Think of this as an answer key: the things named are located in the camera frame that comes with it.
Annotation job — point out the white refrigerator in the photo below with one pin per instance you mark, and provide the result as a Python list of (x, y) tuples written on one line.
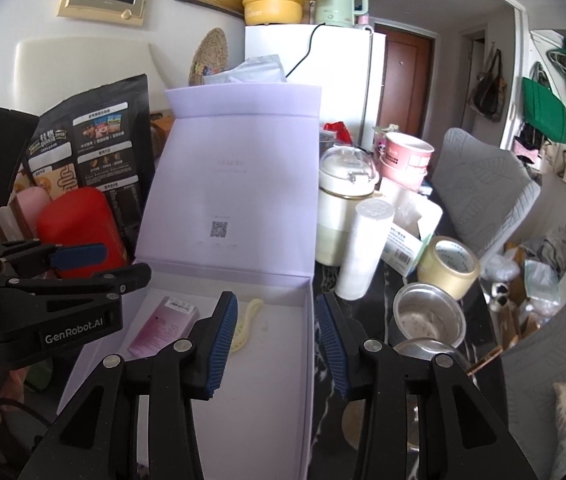
[(333, 80)]

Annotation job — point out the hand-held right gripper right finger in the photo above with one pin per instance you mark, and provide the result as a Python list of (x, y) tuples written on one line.
[(333, 347)]

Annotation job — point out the grey leaf-pattern chair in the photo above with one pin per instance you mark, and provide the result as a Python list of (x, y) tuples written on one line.
[(548, 375)]

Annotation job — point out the red canister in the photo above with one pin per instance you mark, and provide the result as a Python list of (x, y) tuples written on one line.
[(83, 225)]

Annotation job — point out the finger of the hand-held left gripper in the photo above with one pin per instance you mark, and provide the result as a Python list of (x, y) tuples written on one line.
[(128, 277), (80, 256)]

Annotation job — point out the grey leaf pattern cushion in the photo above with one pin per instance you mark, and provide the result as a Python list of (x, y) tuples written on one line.
[(488, 185)]

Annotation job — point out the white tissue pack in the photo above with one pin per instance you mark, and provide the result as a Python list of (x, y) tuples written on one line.
[(413, 212)]

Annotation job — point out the steel cup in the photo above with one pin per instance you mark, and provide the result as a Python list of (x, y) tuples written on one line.
[(428, 315)]

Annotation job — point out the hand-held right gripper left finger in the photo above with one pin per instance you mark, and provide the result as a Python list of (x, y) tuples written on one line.
[(220, 342)]

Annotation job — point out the cream hair clip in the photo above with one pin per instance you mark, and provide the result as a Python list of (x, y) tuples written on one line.
[(250, 312)]

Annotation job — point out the red plastic bag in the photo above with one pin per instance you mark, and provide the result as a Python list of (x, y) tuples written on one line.
[(338, 132)]

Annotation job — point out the pink cosmetics box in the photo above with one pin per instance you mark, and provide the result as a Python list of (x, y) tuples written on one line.
[(163, 325)]

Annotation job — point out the black oats bag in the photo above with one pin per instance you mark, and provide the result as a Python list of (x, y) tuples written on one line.
[(98, 145)]

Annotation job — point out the clear tape roll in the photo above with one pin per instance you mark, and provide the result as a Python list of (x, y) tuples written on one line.
[(450, 265)]

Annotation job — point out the brown door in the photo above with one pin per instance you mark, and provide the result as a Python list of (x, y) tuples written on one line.
[(403, 80)]

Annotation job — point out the white paper roll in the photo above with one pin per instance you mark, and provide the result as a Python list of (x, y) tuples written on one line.
[(368, 250)]

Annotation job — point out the white chair back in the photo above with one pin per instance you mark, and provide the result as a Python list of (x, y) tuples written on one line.
[(78, 75)]

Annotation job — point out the lavender gift box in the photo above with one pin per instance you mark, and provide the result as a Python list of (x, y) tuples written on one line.
[(228, 180)]

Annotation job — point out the grey-blue plastic bag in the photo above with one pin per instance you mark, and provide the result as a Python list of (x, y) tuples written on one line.
[(248, 70)]

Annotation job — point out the woven straw fan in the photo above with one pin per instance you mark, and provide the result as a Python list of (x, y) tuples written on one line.
[(209, 57)]

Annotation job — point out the hanging brown bag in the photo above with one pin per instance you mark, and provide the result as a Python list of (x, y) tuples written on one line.
[(488, 90)]

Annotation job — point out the pink paper cups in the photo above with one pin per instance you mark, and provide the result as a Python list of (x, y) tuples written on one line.
[(405, 157)]

